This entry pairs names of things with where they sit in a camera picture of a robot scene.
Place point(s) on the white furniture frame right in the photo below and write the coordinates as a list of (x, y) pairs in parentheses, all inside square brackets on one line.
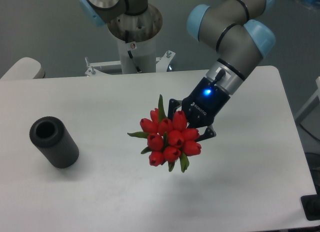
[(309, 105)]

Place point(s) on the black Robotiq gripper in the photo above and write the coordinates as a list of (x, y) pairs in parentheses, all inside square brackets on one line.
[(201, 107)]

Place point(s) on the black box at table corner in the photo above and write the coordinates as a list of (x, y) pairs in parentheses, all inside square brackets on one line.
[(311, 207)]

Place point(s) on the dark grey ribbed vase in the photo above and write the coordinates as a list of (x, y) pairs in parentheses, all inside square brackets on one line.
[(53, 140)]

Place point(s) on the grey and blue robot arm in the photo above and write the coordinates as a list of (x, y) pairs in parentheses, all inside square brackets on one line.
[(231, 29)]

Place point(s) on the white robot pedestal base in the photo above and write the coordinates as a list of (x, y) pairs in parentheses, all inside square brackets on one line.
[(136, 37)]

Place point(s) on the beige chair backrest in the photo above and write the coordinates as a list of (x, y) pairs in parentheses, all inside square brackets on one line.
[(24, 69)]

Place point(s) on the red tulip bouquet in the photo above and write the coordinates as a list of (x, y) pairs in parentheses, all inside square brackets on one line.
[(168, 140)]

